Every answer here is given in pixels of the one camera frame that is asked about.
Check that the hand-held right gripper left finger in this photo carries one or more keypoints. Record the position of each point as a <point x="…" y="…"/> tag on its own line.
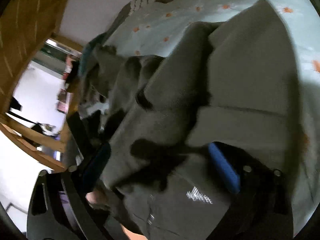
<point x="98" y="165"/>

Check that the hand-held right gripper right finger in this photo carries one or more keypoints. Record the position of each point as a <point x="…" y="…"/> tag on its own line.
<point x="222" y="167"/>

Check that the dark green zip hoodie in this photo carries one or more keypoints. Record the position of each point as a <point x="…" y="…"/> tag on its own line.
<point x="237" y="80"/>

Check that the black folded clothes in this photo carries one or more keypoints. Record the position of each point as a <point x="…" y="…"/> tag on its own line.
<point x="115" y="122"/>

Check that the pile of grey clothes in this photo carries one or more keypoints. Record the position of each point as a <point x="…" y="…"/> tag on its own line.
<point x="120" y="80"/>

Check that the person's left hand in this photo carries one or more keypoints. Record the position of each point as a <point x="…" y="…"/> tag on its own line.
<point x="96" y="198"/>

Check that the person's black zip jacket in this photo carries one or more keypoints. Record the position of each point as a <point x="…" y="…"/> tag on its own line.
<point x="175" y="210"/>

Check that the teal pillow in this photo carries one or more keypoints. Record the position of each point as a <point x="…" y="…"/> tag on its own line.
<point x="87" y="52"/>

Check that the patterned white pillow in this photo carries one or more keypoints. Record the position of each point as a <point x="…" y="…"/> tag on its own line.
<point x="142" y="1"/>

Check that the wooden bunk bed frame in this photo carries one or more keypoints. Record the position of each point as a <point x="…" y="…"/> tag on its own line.
<point x="30" y="17"/>

